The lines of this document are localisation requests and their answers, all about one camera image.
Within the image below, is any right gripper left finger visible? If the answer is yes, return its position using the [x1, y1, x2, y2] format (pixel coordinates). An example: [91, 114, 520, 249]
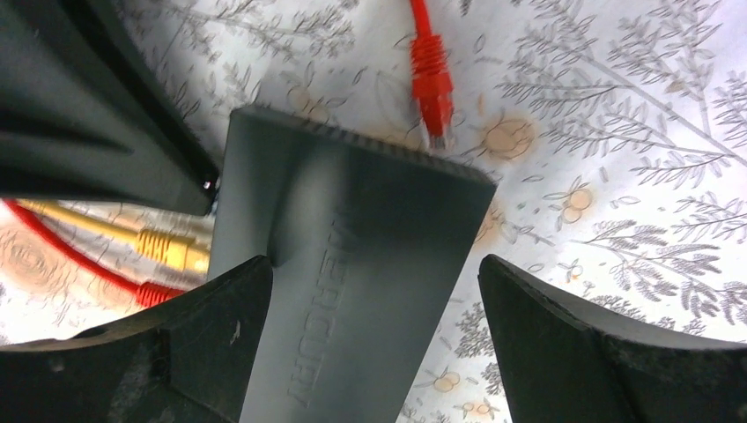
[1, 256, 273, 422]

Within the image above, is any red ethernet cable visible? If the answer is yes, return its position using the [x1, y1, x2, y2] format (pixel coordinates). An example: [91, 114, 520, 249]
[407, 0, 456, 150]

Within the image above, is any black network switch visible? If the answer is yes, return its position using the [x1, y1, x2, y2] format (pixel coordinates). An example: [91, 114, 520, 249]
[209, 106, 496, 422]

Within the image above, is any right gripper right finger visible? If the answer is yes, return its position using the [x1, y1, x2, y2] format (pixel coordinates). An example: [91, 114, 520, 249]
[478, 255, 746, 422]

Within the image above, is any yellow ethernet cable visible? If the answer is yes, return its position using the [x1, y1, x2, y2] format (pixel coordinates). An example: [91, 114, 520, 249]
[17, 198, 211, 276]

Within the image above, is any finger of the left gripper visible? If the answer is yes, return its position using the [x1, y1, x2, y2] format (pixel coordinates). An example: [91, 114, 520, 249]
[1, 1, 218, 215]

